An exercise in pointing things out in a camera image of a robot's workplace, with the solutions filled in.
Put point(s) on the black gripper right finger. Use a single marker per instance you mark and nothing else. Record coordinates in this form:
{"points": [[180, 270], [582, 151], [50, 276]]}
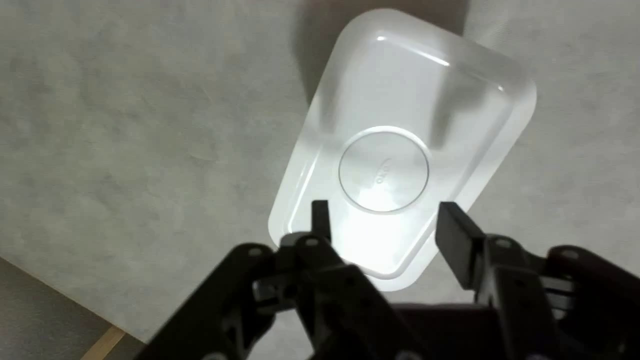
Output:
{"points": [[546, 307]]}

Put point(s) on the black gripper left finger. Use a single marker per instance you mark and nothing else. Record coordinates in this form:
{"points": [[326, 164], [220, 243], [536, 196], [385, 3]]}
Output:
{"points": [[281, 312]]}

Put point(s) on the white rectangular container lid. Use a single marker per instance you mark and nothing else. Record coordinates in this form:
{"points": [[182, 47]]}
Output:
{"points": [[400, 101]]}

